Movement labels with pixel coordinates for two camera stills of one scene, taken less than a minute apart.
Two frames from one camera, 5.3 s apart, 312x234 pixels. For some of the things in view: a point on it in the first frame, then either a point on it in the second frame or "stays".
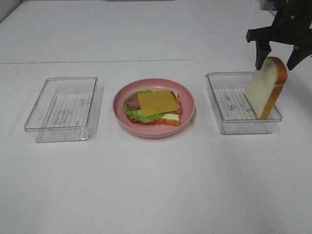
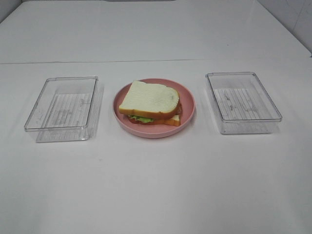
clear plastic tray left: (65, 110) stays
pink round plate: (149, 130) stays
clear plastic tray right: (227, 91) stays
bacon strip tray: (132, 103) to (179, 108)
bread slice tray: (266, 86) to (150, 100)
